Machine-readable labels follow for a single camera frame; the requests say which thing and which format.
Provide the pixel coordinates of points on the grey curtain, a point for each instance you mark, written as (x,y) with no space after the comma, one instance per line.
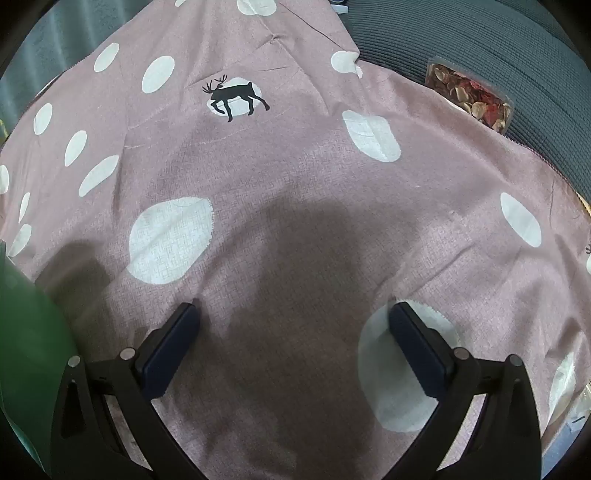
(46,46)

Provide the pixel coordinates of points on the dark grey cushion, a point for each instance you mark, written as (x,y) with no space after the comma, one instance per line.
(461,37)

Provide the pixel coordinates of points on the pink polka dot blanket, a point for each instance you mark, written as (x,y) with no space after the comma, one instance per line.
(295,184)

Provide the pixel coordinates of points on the green plastic bowl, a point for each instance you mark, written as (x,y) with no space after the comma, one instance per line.
(32,346)

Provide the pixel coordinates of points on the clear packet of dried petals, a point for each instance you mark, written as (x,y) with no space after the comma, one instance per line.
(466,92)

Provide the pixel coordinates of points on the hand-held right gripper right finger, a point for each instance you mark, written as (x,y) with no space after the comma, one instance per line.
(415,351)

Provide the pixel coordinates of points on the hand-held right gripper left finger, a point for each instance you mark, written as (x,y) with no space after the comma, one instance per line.
(171,351)

